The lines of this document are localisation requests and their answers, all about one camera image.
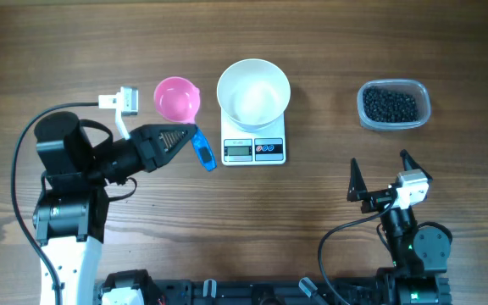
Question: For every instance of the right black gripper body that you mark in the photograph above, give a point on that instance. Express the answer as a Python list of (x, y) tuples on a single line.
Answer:
[(395, 225)]

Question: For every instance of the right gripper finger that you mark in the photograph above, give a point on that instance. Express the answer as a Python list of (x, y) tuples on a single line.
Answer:
[(409, 163), (357, 190)]

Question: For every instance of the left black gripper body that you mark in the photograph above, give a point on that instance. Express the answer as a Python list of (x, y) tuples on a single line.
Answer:
[(120, 159)]

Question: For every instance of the pink scoop blue handle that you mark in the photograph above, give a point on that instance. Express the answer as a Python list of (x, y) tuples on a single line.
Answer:
[(178, 100)]

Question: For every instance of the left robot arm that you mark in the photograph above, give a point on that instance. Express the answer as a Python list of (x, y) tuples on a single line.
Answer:
[(72, 209)]

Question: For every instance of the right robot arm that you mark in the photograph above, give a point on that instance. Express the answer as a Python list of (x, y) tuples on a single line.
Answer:
[(419, 251)]

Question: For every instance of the white digital kitchen scale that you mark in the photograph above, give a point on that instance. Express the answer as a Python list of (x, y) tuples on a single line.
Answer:
[(255, 146)]

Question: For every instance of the white round bowl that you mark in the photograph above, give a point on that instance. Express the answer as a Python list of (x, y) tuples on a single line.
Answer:
[(253, 93)]

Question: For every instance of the clear plastic container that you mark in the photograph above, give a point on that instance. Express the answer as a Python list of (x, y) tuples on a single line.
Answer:
[(411, 87)]

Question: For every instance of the black beans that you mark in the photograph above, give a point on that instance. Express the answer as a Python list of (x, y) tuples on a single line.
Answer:
[(386, 106)]

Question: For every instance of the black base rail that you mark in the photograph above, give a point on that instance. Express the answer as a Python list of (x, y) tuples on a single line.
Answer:
[(138, 287)]

